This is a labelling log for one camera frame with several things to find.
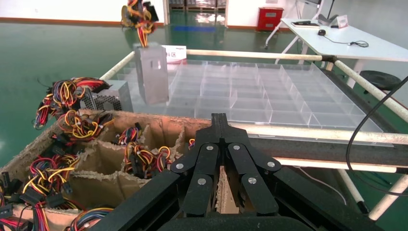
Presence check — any dark shelf board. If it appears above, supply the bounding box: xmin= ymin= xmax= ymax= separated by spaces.
xmin=248 ymin=138 xmax=408 ymax=168

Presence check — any brown cardboard divider box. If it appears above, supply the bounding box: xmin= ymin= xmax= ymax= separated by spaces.
xmin=0 ymin=109 xmax=232 ymax=231

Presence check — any grey angled stand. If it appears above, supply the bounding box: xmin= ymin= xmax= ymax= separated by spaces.
xmin=318 ymin=13 xmax=340 ymax=27

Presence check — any white office table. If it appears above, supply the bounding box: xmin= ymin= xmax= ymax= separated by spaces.
xmin=264 ymin=17 xmax=408 ymax=88

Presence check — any black flat tablet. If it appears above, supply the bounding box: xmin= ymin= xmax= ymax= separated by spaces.
xmin=291 ymin=20 xmax=320 ymax=27

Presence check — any clear plastic divider tray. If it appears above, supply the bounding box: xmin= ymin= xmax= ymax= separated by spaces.
xmin=116 ymin=59 xmax=385 ymax=134

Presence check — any white frame pipe leg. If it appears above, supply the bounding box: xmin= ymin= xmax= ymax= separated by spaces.
xmin=368 ymin=174 xmax=408 ymax=221
xmin=337 ymin=169 xmax=370 ymax=214

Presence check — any white sign card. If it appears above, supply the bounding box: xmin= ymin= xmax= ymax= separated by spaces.
xmin=336 ymin=14 xmax=349 ymax=29

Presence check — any white red small box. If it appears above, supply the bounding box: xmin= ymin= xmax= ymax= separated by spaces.
xmin=162 ymin=45 xmax=188 ymax=65

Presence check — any white frame pipe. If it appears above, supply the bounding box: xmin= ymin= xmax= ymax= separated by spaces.
xmin=228 ymin=122 xmax=408 ymax=146
xmin=334 ymin=60 xmax=408 ymax=123
xmin=100 ymin=51 xmax=136 ymax=81
xmin=186 ymin=49 xmax=323 ymax=62
xmin=275 ymin=157 xmax=399 ymax=174

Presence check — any black mouse cable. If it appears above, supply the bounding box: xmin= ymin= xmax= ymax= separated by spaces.
xmin=324 ymin=34 xmax=370 ymax=49

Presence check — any red metal cabinet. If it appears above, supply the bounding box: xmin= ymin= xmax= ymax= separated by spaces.
xmin=256 ymin=7 xmax=285 ymax=32

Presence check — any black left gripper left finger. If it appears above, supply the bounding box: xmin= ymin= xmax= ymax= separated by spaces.
xmin=170 ymin=114 xmax=221 ymax=215

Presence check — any black hanging cable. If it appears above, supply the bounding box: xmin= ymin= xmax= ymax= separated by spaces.
xmin=345 ymin=76 xmax=408 ymax=197

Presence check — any thin white cable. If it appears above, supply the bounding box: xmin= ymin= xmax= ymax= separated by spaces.
xmin=298 ymin=167 xmax=348 ymax=205

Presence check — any black round stool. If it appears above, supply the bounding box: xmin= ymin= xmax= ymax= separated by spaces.
xmin=359 ymin=70 xmax=403 ymax=92

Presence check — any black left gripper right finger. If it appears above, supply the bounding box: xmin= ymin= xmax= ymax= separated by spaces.
xmin=220 ymin=114 xmax=282 ymax=215

